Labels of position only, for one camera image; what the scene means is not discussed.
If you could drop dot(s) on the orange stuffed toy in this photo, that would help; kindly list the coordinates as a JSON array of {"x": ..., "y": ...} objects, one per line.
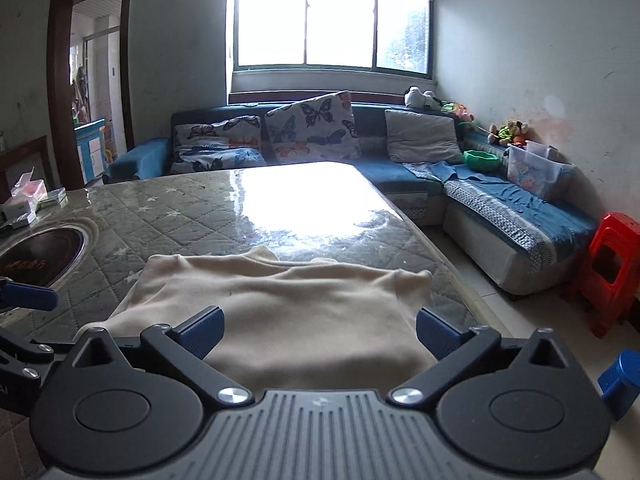
[{"x": 519, "y": 129}]

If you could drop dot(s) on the clear plastic storage box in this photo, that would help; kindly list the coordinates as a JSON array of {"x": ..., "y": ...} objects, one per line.
[{"x": 535, "y": 175}]

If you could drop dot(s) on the light blue cabinet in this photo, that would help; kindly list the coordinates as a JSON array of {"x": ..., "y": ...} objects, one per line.
[{"x": 90, "y": 150}]

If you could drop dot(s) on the window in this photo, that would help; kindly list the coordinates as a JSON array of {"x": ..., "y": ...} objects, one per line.
[{"x": 270, "y": 20}]

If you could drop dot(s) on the white box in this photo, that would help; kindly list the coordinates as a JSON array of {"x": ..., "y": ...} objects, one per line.
[{"x": 17, "y": 212}]

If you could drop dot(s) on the red plastic stool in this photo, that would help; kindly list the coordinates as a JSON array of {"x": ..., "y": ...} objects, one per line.
[{"x": 607, "y": 240}]

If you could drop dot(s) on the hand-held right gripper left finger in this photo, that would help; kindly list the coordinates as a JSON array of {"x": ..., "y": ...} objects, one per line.
[{"x": 202, "y": 332}]

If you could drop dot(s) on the blue sofa throw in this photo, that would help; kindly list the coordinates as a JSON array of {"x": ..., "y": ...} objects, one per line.
[{"x": 525, "y": 205}]

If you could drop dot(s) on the pink tissue packet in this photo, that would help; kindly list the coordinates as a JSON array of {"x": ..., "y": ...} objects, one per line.
[{"x": 27, "y": 187}]

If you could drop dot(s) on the green bowl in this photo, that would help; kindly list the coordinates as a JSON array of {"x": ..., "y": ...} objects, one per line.
[{"x": 480, "y": 160}]

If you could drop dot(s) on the brown door frame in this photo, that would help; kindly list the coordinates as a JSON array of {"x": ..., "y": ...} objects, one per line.
[{"x": 57, "y": 85}]

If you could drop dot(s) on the butterfly print cushion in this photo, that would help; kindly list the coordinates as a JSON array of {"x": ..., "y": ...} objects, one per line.
[
  {"x": 215, "y": 145},
  {"x": 310, "y": 125}
]

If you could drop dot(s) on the green packet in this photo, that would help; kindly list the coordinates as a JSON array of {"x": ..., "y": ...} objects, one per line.
[{"x": 52, "y": 199}]

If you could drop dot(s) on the beige sweater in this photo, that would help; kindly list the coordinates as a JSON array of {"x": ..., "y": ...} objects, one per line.
[{"x": 280, "y": 310}]

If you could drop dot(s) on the grey cushion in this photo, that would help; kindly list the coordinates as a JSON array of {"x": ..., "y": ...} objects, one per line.
[{"x": 420, "y": 135}]

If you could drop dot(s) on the blue plastic stool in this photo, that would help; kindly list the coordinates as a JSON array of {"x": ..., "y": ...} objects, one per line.
[{"x": 622, "y": 380}]

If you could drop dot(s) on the white stuffed toy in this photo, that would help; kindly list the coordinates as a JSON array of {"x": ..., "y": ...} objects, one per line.
[{"x": 415, "y": 96}]

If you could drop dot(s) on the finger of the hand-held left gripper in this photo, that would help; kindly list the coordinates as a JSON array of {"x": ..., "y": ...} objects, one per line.
[
  {"x": 27, "y": 296},
  {"x": 30, "y": 351}
]

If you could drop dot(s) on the built-in induction cooker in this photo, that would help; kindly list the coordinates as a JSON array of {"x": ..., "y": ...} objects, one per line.
[{"x": 45, "y": 250}]

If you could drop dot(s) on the blue corner sofa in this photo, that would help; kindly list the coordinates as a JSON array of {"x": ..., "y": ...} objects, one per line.
[{"x": 375, "y": 116}]

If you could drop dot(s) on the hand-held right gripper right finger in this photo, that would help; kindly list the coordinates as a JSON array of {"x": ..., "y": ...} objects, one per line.
[{"x": 437, "y": 332}]

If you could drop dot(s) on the green stuffed toy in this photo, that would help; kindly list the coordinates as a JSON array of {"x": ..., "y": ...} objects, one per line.
[{"x": 500, "y": 135}]

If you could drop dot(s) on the colourful soft toys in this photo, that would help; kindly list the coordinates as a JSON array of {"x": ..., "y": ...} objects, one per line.
[{"x": 454, "y": 108}]

